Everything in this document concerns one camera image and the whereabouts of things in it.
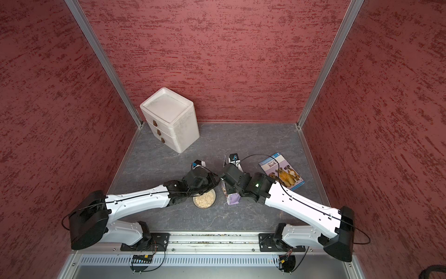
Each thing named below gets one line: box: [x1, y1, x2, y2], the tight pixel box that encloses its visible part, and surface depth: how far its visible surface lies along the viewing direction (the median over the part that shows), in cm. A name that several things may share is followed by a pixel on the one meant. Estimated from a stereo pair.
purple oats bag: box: [221, 180, 242, 206], surface depth 85 cm
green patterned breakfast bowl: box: [192, 188, 217, 210], surface depth 83 cm
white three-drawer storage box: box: [139, 87, 200, 154], surface depth 97 cm
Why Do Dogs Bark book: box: [258, 151, 306, 191], surface depth 100 cm
